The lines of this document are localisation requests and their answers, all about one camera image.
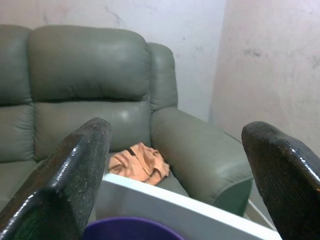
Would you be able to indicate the orange crumpled cloth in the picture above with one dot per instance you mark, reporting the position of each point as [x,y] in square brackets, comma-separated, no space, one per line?
[142,162]

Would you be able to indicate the grey-green leather sofa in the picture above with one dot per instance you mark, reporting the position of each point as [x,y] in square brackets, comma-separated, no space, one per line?
[100,82]

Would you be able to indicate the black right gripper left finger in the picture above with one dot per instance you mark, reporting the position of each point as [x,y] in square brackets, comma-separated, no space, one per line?
[62,190]

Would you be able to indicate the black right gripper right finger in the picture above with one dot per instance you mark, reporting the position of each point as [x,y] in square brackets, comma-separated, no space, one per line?
[287,180]

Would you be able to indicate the white table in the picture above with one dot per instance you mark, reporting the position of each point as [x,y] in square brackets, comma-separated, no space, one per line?
[172,210]

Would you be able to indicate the purple plastic bin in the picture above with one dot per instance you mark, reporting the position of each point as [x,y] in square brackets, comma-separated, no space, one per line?
[130,229]

